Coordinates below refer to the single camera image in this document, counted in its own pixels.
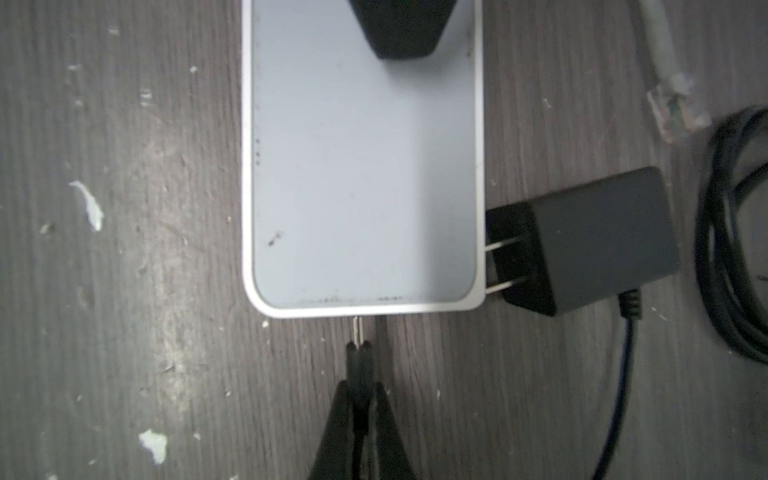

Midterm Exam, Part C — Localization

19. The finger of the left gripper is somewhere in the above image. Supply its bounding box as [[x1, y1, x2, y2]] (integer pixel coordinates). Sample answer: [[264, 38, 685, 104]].
[[349, 0, 457, 60]]

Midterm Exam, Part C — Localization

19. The small black coiled cable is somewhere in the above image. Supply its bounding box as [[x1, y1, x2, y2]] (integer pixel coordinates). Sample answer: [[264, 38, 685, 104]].
[[694, 106, 768, 366]]

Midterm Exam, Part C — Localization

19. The white network switch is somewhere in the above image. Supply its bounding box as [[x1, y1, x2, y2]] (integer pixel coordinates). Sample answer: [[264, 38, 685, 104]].
[[241, 1, 486, 319]]

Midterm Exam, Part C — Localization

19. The grey coiled ethernet cable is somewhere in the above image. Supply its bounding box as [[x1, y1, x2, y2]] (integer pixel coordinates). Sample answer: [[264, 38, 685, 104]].
[[626, 0, 713, 144]]

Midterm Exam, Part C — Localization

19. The black power adapter with cable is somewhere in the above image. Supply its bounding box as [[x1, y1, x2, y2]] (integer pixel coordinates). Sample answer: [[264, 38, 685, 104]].
[[346, 166, 682, 480]]

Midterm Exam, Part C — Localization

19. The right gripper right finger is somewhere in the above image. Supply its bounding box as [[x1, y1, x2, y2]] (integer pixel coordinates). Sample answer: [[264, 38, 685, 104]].
[[362, 382, 416, 479]]

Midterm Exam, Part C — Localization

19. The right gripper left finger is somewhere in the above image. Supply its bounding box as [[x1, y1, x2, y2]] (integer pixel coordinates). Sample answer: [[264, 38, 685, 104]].
[[308, 381, 360, 480]]

